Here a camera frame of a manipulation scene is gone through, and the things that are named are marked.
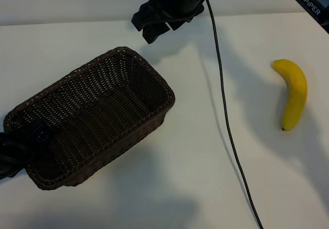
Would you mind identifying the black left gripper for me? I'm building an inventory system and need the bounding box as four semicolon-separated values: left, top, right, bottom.
0;119;52;181

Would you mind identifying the dark brown wicker basket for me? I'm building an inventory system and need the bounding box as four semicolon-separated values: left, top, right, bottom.
3;46;176;191

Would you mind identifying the yellow banana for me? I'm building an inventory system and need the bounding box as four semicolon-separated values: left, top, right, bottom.
271;59;308;132

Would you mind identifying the black cable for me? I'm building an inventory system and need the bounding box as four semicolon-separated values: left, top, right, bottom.
205;0;265;229

